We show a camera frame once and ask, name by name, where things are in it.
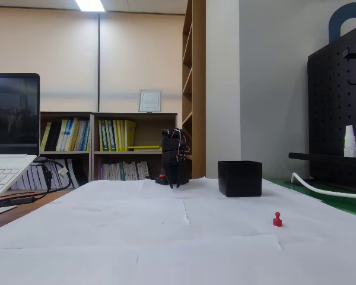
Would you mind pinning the red push pin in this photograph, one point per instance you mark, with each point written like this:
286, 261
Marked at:
277, 221

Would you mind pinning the grey low bookcase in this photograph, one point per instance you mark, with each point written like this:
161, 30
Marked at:
65, 154

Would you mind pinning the tall wooden bookshelf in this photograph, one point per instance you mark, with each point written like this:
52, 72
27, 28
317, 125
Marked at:
198, 89

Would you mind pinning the black pegboard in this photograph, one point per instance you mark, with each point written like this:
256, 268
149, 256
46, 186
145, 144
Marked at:
332, 104

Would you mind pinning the flat yellow book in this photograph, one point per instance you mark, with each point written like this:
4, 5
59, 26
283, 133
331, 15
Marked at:
144, 147

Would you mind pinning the white plastic bottle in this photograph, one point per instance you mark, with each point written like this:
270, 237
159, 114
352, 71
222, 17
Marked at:
350, 142

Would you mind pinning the thick yellow binder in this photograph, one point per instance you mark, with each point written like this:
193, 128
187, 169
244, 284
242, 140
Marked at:
130, 135

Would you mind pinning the ceiling light panel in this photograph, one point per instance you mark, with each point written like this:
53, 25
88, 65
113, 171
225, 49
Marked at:
90, 5

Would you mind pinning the blue arch shape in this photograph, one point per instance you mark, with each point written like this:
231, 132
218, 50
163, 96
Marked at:
333, 23

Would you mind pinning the wooden low bookcase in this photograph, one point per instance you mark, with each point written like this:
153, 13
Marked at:
148, 130

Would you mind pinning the orange black table clamp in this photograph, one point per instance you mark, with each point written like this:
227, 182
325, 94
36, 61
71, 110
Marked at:
161, 179

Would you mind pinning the white laptop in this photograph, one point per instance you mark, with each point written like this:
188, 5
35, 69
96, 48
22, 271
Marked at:
12, 118

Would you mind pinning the framed certificate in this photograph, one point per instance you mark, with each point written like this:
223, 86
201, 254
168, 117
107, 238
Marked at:
150, 101

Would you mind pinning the black box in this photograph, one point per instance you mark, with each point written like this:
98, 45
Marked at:
240, 178

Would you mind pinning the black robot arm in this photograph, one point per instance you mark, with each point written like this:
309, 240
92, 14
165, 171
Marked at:
175, 142

